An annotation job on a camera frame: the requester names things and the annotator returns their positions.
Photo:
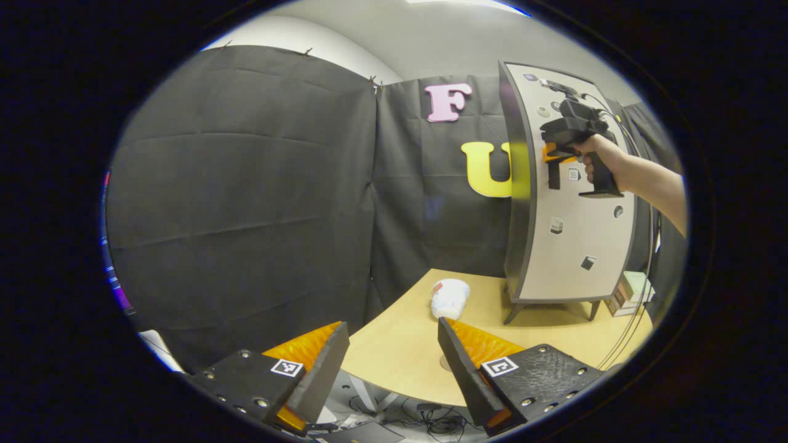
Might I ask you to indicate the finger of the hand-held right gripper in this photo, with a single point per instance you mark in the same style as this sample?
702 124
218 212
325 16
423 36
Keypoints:
557 154

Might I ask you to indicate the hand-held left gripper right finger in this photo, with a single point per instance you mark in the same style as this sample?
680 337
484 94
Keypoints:
468 381

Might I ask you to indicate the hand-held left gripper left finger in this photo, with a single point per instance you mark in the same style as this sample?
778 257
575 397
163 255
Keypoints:
320 381

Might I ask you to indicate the round brown coaster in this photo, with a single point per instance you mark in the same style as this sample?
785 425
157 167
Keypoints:
444 363

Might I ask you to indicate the grey cabinet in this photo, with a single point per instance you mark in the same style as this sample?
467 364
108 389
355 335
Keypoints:
520 246

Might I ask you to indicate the white cabinet door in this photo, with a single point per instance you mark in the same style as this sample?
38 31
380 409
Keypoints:
566 271

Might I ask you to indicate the white table leg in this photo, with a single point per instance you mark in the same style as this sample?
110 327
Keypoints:
363 394

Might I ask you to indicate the white crumpled packet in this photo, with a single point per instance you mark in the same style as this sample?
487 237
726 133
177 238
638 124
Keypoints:
449 298

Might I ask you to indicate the long ceiling light panel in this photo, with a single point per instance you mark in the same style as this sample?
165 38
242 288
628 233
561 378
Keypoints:
468 3

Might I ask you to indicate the brown white small box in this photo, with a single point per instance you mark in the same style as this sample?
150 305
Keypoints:
622 306

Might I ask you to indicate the black backdrop cloth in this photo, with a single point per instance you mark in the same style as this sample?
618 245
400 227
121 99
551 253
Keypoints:
246 184

